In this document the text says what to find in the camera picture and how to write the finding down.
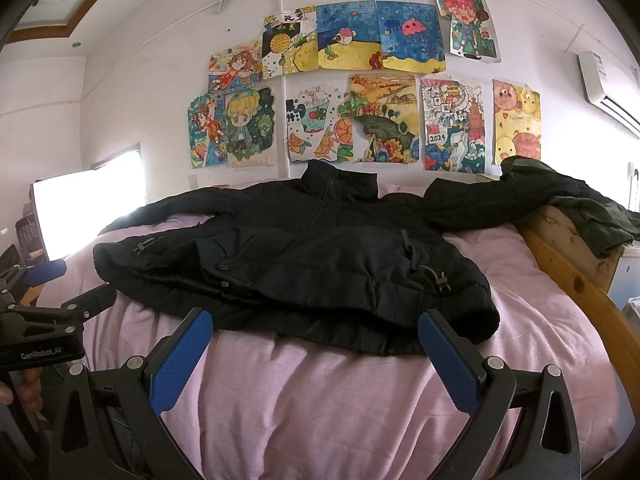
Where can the fish on beach drawing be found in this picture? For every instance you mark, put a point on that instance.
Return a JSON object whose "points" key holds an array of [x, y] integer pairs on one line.
{"points": [[348, 36]]}

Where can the bright window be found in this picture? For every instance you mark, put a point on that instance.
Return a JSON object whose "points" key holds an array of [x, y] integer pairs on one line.
{"points": [[72, 209]]}

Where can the white air conditioner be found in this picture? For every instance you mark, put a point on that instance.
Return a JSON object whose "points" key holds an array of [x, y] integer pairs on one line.
{"points": [[610, 90]]}

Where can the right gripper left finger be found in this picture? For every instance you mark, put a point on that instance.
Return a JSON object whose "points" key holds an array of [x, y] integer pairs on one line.
{"points": [[109, 424]]}

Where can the pineapple drawing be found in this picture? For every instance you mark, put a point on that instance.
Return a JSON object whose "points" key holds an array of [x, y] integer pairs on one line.
{"points": [[290, 43]]}

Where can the wooden bed frame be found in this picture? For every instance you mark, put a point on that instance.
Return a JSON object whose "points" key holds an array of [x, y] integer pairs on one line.
{"points": [[585, 279]]}

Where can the black puffer jacket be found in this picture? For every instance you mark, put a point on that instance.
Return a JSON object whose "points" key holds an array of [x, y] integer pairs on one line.
{"points": [[325, 258]]}

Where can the red hair kid drawing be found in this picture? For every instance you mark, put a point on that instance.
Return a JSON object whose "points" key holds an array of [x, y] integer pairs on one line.
{"points": [[472, 32]]}

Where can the white wall conduit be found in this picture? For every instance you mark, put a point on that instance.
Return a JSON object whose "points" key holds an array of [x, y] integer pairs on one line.
{"points": [[200, 86]]}

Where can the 2024 dragon drawing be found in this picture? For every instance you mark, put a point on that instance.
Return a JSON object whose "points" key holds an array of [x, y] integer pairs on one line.
{"points": [[454, 126]]}

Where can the juice and oranges drawing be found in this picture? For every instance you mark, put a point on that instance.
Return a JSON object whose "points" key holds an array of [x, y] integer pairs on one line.
{"points": [[319, 122]]}

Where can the landscape hill drawing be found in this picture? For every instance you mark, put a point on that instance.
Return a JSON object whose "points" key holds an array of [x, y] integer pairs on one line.
{"points": [[385, 106]]}

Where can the orange hair girl drawing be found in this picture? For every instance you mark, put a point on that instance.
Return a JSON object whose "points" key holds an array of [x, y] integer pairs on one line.
{"points": [[235, 68]]}

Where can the pink bed sheet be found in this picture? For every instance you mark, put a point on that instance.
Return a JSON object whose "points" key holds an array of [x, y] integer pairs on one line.
{"points": [[131, 327]]}

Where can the blond boy drawing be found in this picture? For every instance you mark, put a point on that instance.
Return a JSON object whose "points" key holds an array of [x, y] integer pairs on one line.
{"points": [[251, 127]]}

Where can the person left hand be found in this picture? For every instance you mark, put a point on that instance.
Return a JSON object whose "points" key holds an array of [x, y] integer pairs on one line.
{"points": [[29, 392]]}

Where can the pink pigs drawing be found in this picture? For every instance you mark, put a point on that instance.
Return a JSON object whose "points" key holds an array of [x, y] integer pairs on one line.
{"points": [[517, 121]]}

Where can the swimming girl drawing lower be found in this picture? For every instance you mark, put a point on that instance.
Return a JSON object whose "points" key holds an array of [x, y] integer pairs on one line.
{"points": [[207, 132]]}

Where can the dark green jacket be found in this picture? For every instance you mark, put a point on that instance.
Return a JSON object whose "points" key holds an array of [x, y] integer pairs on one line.
{"points": [[602, 223]]}

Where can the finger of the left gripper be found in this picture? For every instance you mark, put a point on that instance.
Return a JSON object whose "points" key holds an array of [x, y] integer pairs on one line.
{"points": [[16, 319], [32, 276]]}

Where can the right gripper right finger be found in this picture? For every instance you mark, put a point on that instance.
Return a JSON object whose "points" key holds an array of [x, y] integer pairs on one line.
{"points": [[544, 440]]}

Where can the pink jellyfish drawing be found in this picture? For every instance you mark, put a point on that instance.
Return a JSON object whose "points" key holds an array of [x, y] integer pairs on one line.
{"points": [[411, 40]]}

